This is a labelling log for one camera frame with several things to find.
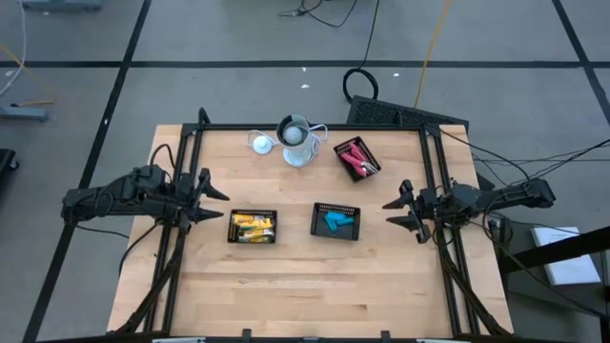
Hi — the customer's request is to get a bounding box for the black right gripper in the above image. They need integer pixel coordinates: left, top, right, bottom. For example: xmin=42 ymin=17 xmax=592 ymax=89
xmin=381 ymin=179 xmax=447 ymax=244

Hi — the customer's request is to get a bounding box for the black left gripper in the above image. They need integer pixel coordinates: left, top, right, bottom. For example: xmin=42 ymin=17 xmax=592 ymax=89
xmin=173 ymin=167 xmax=231 ymax=234

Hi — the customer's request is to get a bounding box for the black slotted plastic basket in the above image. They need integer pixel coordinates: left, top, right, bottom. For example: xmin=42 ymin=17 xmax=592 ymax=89
xmin=227 ymin=208 xmax=279 ymax=245
xmin=332 ymin=135 xmax=383 ymax=183
xmin=310 ymin=201 xmax=362 ymax=242

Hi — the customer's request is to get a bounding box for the white round puck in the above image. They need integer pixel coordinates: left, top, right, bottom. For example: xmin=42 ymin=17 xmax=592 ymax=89
xmin=252 ymin=134 xmax=273 ymax=155

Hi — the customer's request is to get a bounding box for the black perforated case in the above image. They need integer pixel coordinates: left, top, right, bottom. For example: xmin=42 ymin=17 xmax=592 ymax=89
xmin=346 ymin=94 xmax=471 ymax=139

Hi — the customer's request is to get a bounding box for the white grey cylindrical lamp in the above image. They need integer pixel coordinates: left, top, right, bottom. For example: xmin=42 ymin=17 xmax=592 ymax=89
xmin=275 ymin=113 xmax=321 ymax=169

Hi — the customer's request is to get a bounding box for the black side stand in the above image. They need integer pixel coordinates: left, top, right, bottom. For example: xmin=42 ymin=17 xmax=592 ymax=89
xmin=495 ymin=216 xmax=610 ymax=343

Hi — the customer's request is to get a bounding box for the white booklet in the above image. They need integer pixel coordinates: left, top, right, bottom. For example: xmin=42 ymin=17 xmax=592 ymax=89
xmin=530 ymin=226 xmax=602 ymax=287

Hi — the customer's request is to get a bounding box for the grey stand foot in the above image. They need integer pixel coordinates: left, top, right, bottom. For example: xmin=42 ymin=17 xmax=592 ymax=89
xmin=0 ymin=104 xmax=51 ymax=123
xmin=18 ymin=0 xmax=104 ymax=13

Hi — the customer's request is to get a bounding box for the black floor object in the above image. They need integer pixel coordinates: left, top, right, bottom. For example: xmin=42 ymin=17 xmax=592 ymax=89
xmin=0 ymin=147 xmax=20 ymax=177

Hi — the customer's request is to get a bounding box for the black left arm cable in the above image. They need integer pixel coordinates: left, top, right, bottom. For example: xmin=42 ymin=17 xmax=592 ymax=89
xmin=149 ymin=142 xmax=178 ymax=172

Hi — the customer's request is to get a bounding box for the white thin cable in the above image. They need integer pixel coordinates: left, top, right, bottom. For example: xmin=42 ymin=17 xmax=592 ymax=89
xmin=245 ymin=122 xmax=330 ymax=158

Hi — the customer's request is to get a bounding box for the black hanging arm cable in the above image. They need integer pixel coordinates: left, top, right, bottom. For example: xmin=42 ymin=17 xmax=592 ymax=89
xmin=117 ymin=221 xmax=163 ymax=277

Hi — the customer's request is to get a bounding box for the black aluminium rig frame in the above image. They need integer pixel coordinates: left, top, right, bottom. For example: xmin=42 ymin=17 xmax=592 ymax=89
xmin=113 ymin=107 xmax=514 ymax=343

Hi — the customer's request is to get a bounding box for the black coiled floor cable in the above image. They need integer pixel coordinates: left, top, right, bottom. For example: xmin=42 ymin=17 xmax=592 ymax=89
xmin=341 ymin=0 xmax=382 ymax=104

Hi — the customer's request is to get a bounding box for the thin yellow floor cable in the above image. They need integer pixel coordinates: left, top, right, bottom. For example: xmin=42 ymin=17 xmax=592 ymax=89
xmin=0 ymin=40 xmax=56 ymax=109

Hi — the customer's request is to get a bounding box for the white floor cable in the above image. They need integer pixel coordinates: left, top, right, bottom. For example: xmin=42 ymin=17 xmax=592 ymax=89
xmin=0 ymin=0 xmax=28 ymax=96

